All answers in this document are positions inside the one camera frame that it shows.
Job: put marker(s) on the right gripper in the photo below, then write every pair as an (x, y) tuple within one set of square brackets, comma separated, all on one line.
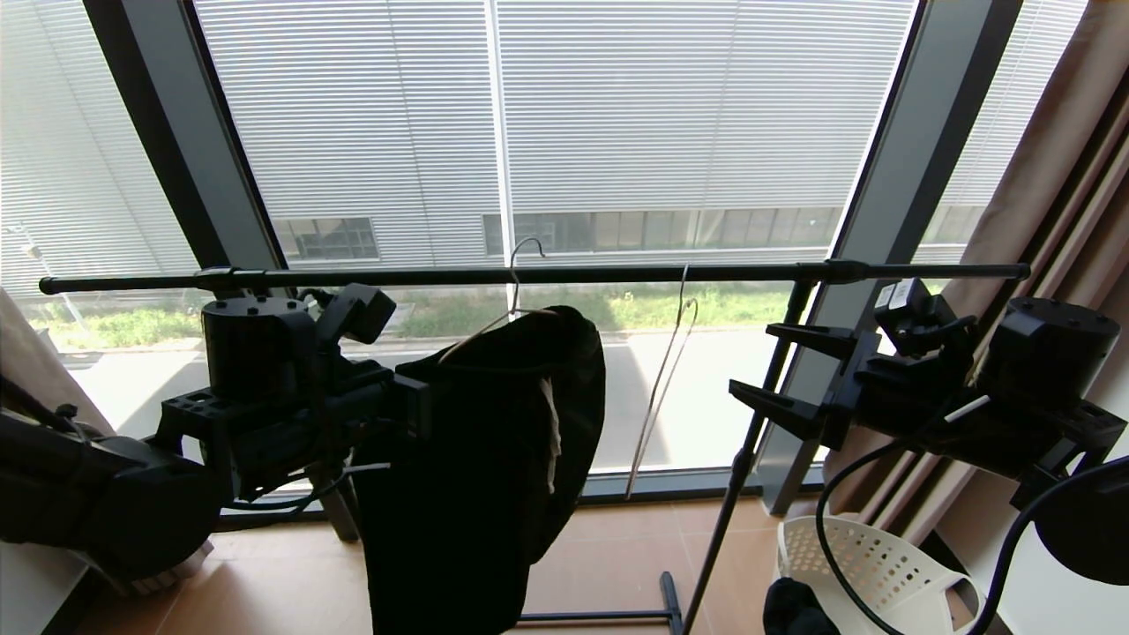
[(900, 397)]

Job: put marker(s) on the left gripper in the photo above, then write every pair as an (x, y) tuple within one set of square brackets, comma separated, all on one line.
[(406, 406)]

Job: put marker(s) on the black garment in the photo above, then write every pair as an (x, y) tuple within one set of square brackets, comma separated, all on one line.
[(476, 494), (794, 608)]

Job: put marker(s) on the pink clothes hanger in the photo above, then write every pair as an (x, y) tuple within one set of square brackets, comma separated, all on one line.
[(513, 282), (684, 287)]

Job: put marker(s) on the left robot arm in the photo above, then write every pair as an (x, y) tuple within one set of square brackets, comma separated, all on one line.
[(106, 494)]

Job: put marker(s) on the black clothes rack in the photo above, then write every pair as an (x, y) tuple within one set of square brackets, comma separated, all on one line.
[(750, 272)]

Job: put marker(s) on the white laundry basket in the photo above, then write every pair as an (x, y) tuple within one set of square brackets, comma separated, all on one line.
[(908, 573)]

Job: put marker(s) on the window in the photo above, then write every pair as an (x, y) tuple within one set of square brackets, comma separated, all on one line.
[(904, 176)]

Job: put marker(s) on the brown curtain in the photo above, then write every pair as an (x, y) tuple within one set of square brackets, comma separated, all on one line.
[(1041, 176), (35, 370)]

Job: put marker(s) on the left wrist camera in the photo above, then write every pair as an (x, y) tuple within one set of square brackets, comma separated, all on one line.
[(357, 313)]

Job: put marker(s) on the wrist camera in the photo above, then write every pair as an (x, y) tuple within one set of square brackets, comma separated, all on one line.
[(926, 322), (357, 313)]

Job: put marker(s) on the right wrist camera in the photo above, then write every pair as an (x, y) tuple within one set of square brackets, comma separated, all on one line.
[(926, 322)]

